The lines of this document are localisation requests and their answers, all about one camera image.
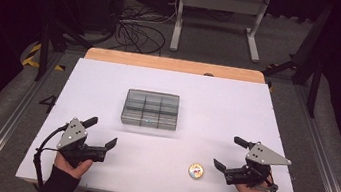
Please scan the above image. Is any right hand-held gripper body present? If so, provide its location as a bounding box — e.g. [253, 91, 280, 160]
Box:
[221, 138, 295, 192]

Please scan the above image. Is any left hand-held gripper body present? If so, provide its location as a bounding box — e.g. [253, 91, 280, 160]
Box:
[53, 115, 112, 173]

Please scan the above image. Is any round gold badge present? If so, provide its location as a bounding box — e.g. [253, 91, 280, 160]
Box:
[186, 161, 206, 181]

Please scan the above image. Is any clear plastic compartment box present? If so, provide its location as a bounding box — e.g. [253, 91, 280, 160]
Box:
[119, 87, 182, 132]

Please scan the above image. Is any person's left hand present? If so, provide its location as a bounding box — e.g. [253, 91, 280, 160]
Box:
[51, 152, 95, 182]

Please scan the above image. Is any black metal stand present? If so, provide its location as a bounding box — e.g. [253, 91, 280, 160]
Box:
[256, 0, 336, 120]
[27, 0, 100, 89]

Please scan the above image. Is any black computer tower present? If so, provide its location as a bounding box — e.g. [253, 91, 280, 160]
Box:
[76, 0, 126, 36]

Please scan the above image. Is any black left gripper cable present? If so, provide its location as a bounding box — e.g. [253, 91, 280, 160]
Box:
[28, 119, 70, 192]

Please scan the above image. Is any bundle of black floor cables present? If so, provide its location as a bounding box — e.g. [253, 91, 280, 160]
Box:
[109, 0, 172, 58]

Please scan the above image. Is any grey metal stand frame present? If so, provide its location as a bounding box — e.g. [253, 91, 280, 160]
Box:
[169, 0, 272, 64]

